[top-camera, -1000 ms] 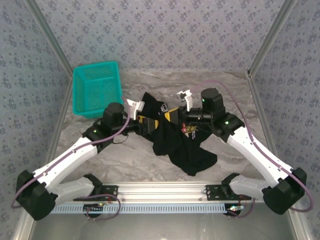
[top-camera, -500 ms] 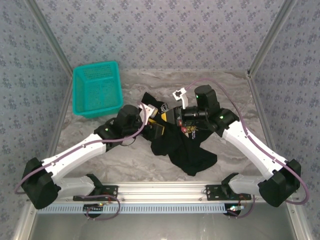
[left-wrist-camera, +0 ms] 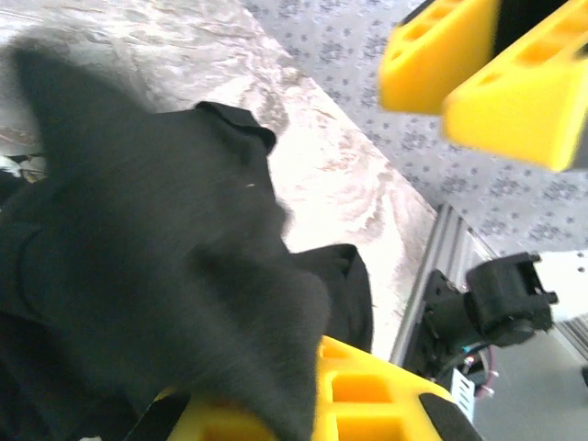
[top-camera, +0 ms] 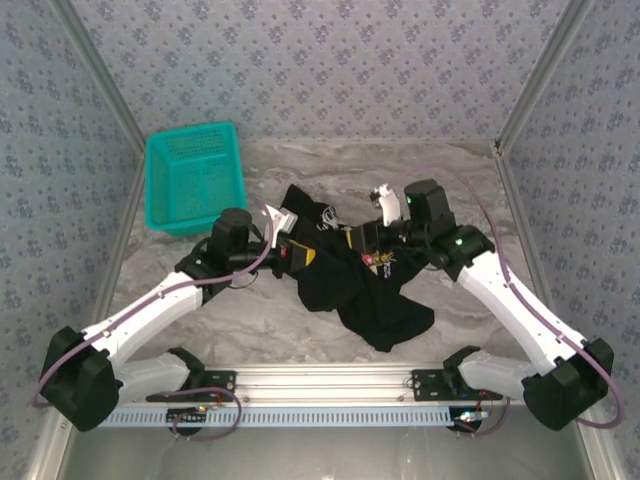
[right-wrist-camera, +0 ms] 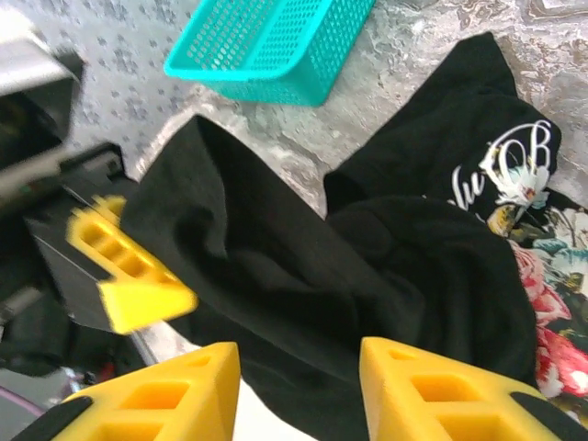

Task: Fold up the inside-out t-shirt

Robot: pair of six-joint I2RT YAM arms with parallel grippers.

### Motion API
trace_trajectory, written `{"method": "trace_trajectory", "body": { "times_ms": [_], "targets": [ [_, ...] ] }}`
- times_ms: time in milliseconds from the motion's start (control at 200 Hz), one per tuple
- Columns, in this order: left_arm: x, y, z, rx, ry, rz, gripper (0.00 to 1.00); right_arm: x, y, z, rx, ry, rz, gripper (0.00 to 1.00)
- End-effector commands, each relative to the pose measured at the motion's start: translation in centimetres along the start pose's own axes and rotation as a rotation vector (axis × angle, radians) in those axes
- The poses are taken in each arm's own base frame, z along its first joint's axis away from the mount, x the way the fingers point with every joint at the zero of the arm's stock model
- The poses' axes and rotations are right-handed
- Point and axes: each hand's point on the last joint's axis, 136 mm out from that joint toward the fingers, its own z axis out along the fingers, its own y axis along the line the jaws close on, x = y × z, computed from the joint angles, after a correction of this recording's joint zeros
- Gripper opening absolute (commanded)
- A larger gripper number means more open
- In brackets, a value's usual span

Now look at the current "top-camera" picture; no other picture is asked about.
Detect black printed t-shirt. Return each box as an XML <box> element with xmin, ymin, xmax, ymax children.
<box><xmin>279</xmin><ymin>183</ymin><xmax>435</xmax><ymax>354</ymax></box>

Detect teal plastic mesh basket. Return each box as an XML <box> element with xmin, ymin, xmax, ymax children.
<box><xmin>144</xmin><ymin>121</ymin><xmax>247</xmax><ymax>239</ymax></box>

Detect small circuit board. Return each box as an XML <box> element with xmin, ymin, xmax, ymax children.
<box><xmin>166</xmin><ymin>407</ymin><xmax>209</xmax><ymax>425</ymax></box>
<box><xmin>452</xmin><ymin>409</ymin><xmax>490</xmax><ymax>432</ymax></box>

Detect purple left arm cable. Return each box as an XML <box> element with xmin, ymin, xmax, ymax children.
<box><xmin>30</xmin><ymin>197</ymin><xmax>276</xmax><ymax>442</ymax></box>

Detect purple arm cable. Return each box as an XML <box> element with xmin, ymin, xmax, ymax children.
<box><xmin>402</xmin><ymin>163</ymin><xmax>626</xmax><ymax>440</ymax></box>
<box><xmin>30</xmin><ymin>197</ymin><xmax>276</xmax><ymax>442</ymax></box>

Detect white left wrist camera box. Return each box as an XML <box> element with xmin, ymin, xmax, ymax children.
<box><xmin>263</xmin><ymin>203</ymin><xmax>300</xmax><ymax>235</ymax></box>

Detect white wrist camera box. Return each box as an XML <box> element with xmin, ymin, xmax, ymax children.
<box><xmin>263</xmin><ymin>203</ymin><xmax>300</xmax><ymax>235</ymax></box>
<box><xmin>368</xmin><ymin>183</ymin><xmax>404</xmax><ymax>225</ymax></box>

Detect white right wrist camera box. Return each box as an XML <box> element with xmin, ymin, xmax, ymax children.
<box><xmin>368</xmin><ymin>183</ymin><xmax>404</xmax><ymax>225</ymax></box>

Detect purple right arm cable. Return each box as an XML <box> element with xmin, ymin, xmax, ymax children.
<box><xmin>402</xmin><ymin>163</ymin><xmax>626</xmax><ymax>440</ymax></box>

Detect aluminium table side rail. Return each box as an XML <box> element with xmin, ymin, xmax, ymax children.
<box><xmin>74</xmin><ymin>189</ymin><xmax>149</xmax><ymax>369</ymax></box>
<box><xmin>492</xmin><ymin>142</ymin><xmax>574</xmax><ymax>365</ymax></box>

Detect wide aluminium mounting rail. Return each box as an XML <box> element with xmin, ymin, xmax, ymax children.
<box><xmin>117</xmin><ymin>363</ymin><xmax>526</xmax><ymax>404</ymax></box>

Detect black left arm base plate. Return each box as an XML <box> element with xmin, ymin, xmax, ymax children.
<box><xmin>145</xmin><ymin>370</ymin><xmax>237</xmax><ymax>404</ymax></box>

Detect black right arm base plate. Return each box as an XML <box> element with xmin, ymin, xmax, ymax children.
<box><xmin>411</xmin><ymin>368</ymin><xmax>504</xmax><ymax>402</ymax></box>

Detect slotted grey cable duct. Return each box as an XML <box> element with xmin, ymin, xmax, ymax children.
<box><xmin>99</xmin><ymin>405</ymin><xmax>452</xmax><ymax>429</ymax></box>

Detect slanted aluminium frame post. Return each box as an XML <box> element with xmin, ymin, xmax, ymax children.
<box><xmin>47</xmin><ymin>0</ymin><xmax>152</xmax><ymax>146</ymax></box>
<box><xmin>492</xmin><ymin>0</ymin><xmax>599</xmax><ymax>154</ymax></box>

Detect aluminium frame leg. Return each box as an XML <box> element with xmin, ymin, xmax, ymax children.
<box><xmin>574</xmin><ymin>419</ymin><xmax>629</xmax><ymax>480</ymax></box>
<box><xmin>22</xmin><ymin>414</ymin><xmax>72</xmax><ymax>480</ymax></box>

